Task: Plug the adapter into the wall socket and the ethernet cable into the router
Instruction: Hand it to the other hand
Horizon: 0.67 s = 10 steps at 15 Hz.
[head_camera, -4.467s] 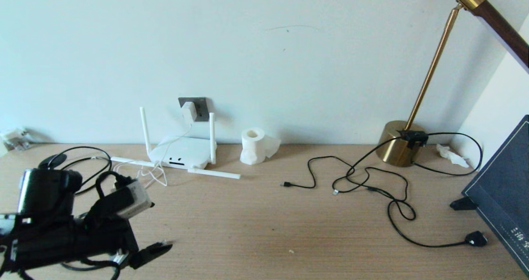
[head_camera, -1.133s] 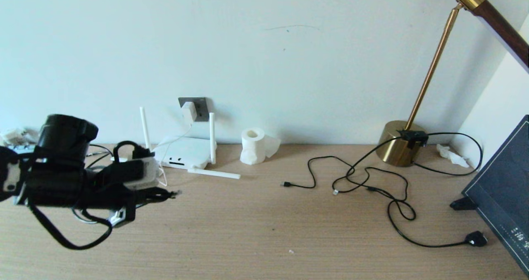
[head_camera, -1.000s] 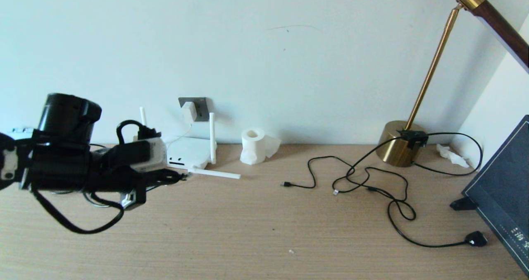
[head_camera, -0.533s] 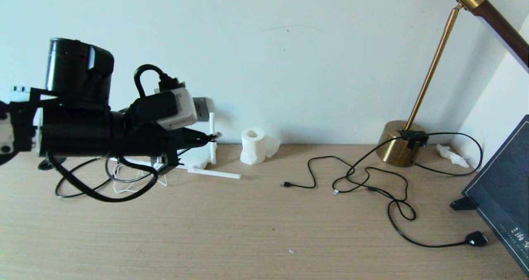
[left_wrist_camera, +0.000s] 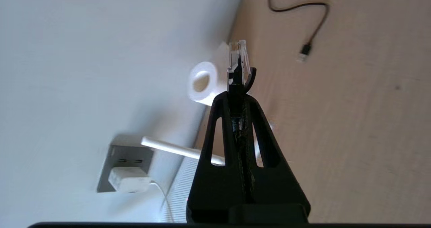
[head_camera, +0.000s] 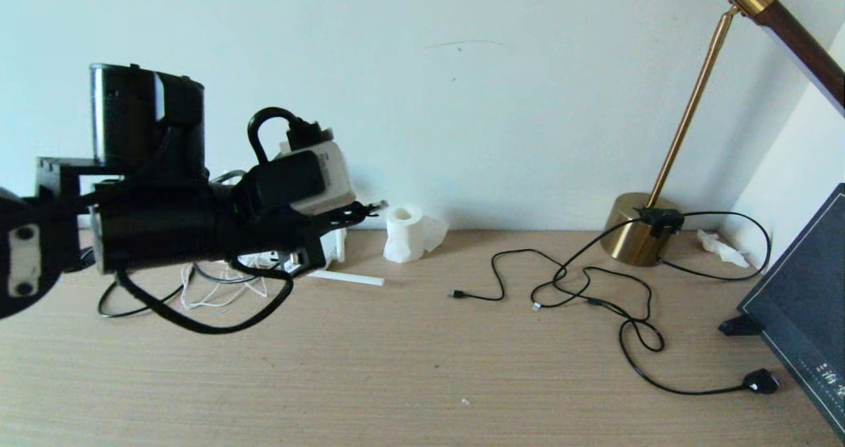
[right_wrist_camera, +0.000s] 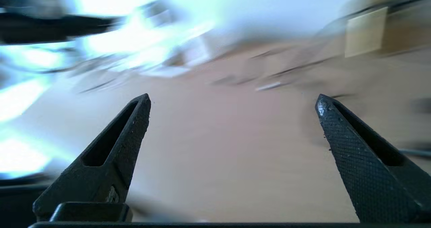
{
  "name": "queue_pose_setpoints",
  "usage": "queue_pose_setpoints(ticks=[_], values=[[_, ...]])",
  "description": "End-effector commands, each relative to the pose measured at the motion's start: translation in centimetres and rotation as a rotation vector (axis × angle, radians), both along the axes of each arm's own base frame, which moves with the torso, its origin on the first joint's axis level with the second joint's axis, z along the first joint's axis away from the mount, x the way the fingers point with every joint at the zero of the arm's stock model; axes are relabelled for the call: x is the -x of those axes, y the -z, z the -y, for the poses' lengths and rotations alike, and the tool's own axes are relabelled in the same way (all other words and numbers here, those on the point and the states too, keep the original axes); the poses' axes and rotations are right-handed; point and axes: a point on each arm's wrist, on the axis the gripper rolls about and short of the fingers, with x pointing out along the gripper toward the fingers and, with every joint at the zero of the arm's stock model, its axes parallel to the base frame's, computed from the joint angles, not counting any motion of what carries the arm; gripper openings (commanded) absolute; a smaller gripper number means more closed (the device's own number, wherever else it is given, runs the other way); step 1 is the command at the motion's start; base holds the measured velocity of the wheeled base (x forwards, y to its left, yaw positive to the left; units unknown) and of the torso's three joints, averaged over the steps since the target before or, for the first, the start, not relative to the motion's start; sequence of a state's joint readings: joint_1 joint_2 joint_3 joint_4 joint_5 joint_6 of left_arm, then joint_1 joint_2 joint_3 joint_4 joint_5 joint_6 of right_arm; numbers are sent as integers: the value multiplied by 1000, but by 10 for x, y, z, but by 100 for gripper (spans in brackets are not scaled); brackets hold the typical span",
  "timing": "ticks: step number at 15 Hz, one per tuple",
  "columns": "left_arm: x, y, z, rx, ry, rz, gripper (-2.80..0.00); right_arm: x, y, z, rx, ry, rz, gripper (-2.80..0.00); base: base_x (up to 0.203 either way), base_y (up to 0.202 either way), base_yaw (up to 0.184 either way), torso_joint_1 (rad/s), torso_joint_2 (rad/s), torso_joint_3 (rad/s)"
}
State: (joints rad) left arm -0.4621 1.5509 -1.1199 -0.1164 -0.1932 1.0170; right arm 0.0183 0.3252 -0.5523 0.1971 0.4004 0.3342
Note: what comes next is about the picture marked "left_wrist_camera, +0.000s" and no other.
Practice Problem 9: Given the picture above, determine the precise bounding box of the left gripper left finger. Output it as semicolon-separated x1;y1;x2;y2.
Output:
186;91;250;223

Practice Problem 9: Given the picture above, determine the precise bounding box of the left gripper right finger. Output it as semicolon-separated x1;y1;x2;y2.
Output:
230;94;310;223

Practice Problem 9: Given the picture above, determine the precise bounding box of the white power adapter with cord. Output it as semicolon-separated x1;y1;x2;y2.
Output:
108;167;175;223

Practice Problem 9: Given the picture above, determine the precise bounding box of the black ethernet cable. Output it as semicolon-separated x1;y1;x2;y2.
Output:
227;39;257;137

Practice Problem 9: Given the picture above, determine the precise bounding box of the white router with antennas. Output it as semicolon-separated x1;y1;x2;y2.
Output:
141;120;276;223

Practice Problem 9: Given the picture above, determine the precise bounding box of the white toilet paper roll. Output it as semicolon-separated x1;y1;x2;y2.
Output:
188;41;234;106

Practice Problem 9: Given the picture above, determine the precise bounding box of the grey wall socket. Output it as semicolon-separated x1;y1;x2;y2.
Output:
97;135;156;193

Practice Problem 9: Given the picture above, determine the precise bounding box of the black USB cable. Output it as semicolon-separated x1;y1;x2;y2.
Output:
268;0;330;64

